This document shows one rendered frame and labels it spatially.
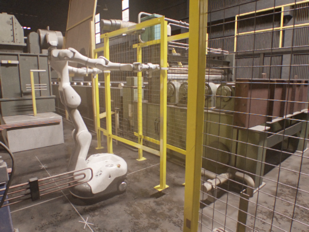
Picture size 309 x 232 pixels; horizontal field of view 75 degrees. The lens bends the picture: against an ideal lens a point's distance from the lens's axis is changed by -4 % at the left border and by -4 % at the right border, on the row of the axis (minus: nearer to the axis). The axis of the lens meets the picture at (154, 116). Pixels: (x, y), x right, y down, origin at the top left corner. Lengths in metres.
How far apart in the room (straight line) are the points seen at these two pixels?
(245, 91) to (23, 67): 4.36
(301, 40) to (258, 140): 9.63
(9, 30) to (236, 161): 4.84
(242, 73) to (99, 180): 11.32
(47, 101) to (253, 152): 4.31
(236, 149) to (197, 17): 2.17
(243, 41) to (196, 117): 12.25
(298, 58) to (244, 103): 9.46
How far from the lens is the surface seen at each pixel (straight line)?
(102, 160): 2.77
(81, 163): 2.40
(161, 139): 2.29
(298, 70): 11.82
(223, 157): 2.86
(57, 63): 2.25
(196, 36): 0.83
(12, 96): 5.20
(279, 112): 3.54
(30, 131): 4.55
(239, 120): 2.56
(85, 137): 2.35
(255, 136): 2.63
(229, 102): 2.80
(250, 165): 2.75
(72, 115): 2.32
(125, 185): 2.60
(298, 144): 4.69
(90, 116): 6.28
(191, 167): 0.89
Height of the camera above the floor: 1.32
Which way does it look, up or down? 10 degrees down
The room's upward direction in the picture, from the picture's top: straight up
